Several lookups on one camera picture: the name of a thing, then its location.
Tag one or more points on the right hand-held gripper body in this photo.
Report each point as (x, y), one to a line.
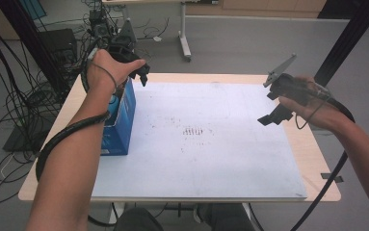
(293, 91)

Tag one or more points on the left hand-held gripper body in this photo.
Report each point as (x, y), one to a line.
(122, 48)

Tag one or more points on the blue cardboard box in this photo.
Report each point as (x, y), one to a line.
(122, 128)

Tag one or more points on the person's left hand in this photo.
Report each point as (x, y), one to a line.
(105, 75)

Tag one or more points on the person's right hand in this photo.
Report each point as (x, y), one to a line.
(323, 112)

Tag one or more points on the black computer tower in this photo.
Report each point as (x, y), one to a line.
(99, 27)

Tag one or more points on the black case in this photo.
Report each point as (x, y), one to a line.
(58, 45)

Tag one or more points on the black tape strip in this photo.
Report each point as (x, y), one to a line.
(331, 177)

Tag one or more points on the white paper sheet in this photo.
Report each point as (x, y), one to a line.
(204, 166)

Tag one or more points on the wooden cabinet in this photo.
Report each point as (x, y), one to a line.
(268, 6)

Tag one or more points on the teal panel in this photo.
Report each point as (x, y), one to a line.
(37, 8)

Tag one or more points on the person's right leg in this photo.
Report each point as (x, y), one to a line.
(227, 218)

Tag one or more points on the person's leg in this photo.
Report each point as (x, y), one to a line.
(137, 221)
(227, 218)

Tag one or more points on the white table leg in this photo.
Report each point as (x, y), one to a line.
(117, 210)

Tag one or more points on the person's left leg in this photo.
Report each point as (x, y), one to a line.
(137, 221)

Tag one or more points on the white desk frame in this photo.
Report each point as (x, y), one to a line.
(185, 38)

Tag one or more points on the black metal frame post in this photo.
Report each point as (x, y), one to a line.
(349, 35)

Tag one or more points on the dark slanted post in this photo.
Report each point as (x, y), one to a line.
(28, 38)

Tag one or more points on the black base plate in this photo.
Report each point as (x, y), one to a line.
(20, 141)

